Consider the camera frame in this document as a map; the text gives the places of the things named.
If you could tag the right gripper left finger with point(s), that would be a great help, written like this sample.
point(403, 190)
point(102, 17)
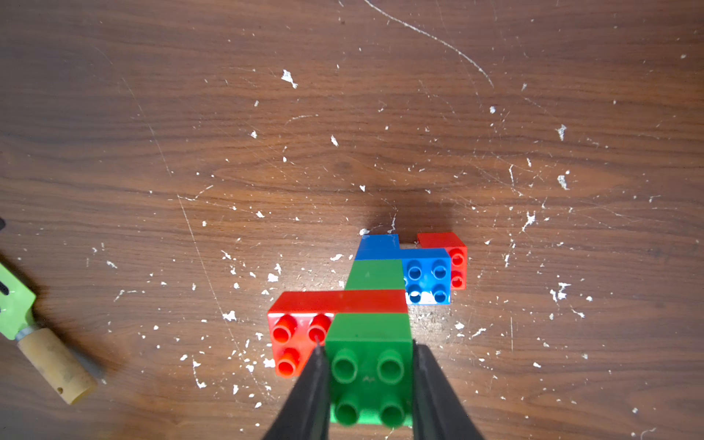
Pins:
point(306, 412)

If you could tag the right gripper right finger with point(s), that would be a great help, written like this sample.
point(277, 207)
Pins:
point(437, 413)

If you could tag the green small lego brick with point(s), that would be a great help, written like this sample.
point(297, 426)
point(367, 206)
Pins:
point(376, 275)
point(371, 365)

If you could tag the red long lego brick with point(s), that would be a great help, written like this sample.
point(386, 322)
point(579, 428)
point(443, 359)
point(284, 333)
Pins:
point(299, 321)

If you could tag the blue long lego brick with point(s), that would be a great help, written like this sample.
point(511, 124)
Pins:
point(427, 276)

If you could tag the red small lego brick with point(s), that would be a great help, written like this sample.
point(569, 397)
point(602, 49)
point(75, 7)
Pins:
point(457, 251)

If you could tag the blue small lego brick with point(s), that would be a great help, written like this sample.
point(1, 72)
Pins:
point(379, 247)

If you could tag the green toy rake wooden handle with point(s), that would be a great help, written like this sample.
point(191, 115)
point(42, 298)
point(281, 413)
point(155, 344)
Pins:
point(40, 345)

